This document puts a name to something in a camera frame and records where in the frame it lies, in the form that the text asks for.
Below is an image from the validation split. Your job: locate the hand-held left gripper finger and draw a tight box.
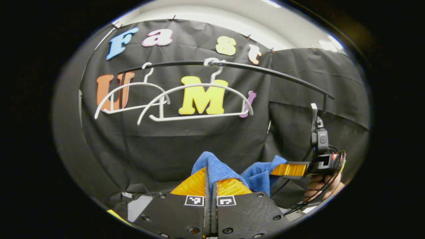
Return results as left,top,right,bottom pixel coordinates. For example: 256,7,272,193
133,167,212,239
212,178,291,238

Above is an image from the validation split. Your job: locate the black cable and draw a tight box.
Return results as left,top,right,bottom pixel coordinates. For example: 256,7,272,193
270,144,347,216

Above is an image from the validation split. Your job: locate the black clothes rail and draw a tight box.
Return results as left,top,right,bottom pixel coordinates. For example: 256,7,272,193
118,60,336,112

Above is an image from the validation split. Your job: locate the blue corduroy jacket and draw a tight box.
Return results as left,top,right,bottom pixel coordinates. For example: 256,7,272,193
191,152,288,196

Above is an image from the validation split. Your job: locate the white clothes hanger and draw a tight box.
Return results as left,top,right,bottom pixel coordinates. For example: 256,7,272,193
137,58,254,126
95,62,170,120

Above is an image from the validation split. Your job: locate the small ceiling light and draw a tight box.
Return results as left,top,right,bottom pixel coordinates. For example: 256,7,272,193
319,35,344,52

